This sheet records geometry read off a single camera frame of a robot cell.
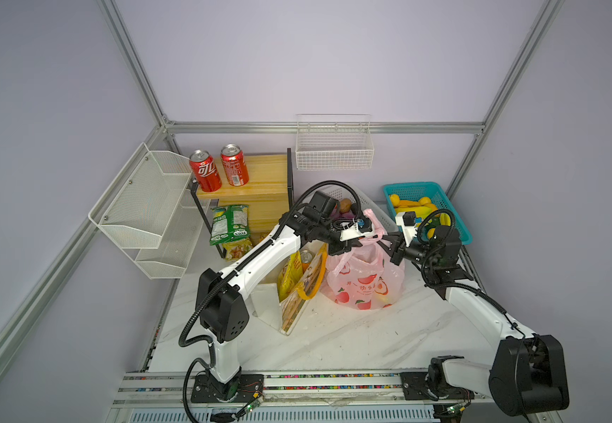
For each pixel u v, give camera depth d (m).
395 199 1.14
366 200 1.11
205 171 0.70
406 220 0.67
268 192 0.76
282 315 0.76
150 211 0.78
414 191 1.18
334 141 1.07
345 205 1.13
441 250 0.61
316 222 0.62
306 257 0.90
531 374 0.41
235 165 0.72
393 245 0.72
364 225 0.64
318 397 0.73
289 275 0.83
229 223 0.87
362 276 0.78
